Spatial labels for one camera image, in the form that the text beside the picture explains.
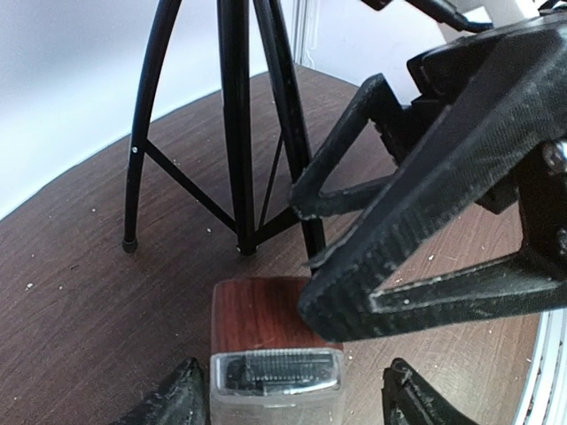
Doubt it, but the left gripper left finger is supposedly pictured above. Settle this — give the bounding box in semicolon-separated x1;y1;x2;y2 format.
113;358;206;425

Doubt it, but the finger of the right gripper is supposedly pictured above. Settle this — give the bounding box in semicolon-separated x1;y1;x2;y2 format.
297;24;567;344
290;74;401;220

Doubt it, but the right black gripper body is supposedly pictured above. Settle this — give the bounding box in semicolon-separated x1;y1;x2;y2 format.
372;17;566;213

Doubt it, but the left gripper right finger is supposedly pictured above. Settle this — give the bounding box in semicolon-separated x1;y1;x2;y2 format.
382;358;472;425

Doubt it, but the clear plastic metronome cover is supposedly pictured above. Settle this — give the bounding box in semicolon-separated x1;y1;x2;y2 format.
210;348;345;425

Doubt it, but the brown wooden metronome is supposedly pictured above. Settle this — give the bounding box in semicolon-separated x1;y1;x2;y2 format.
209;276;345;425

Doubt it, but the black music stand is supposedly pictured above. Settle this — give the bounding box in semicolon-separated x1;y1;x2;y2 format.
122;1;325;256

